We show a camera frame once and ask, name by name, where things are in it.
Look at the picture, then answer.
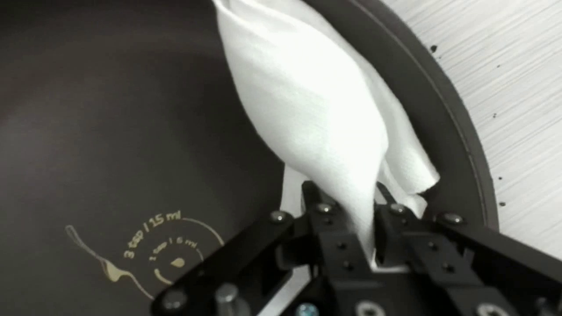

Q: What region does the white cloth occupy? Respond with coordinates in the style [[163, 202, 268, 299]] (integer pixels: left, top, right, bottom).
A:
[[212, 0, 438, 260]]

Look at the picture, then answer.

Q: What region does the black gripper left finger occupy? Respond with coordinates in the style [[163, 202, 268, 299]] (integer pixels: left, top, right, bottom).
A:
[[301, 181, 370, 276]]

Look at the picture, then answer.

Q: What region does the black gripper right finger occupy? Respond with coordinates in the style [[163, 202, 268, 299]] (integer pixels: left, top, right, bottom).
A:
[[373, 185, 461, 272]]

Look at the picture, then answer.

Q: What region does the black frying pan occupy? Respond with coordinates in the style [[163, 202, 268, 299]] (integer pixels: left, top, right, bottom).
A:
[[0, 0, 500, 316]]

